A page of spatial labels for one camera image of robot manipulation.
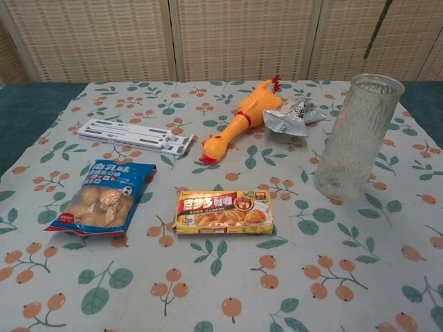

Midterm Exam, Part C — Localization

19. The white folding laptop stand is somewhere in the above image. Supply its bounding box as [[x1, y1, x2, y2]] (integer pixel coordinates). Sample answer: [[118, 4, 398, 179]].
[[76, 118, 195, 155]]

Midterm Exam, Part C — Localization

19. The yellow curry box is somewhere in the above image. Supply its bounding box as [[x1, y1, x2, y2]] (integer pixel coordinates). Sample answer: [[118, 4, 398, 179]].
[[172, 189, 276, 236]]

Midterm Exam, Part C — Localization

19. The yellow rubber chicken toy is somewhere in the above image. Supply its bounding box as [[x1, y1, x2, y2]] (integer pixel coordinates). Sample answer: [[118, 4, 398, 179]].
[[199, 74, 283, 166]]

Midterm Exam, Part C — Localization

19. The transparent glass vase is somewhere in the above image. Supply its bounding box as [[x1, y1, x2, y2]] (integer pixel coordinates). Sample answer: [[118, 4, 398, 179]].
[[313, 73, 406, 203]]

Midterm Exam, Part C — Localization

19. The silver foil snack bag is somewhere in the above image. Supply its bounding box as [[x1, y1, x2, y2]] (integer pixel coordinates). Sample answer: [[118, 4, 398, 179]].
[[262, 98, 327, 138]]

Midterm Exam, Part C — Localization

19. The woven bamboo screen panel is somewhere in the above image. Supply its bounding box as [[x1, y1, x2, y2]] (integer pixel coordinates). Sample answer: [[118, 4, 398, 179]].
[[417, 33, 443, 82], [307, 0, 443, 82], [0, 24, 35, 87], [171, 0, 325, 82], [0, 0, 177, 84]]

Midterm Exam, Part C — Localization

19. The floral print tablecloth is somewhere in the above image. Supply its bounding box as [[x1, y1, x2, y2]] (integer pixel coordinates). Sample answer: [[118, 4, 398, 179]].
[[0, 80, 443, 332]]

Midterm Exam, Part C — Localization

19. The blue snack bag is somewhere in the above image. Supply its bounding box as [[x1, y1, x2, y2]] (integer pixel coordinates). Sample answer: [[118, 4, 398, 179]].
[[43, 158, 157, 238]]

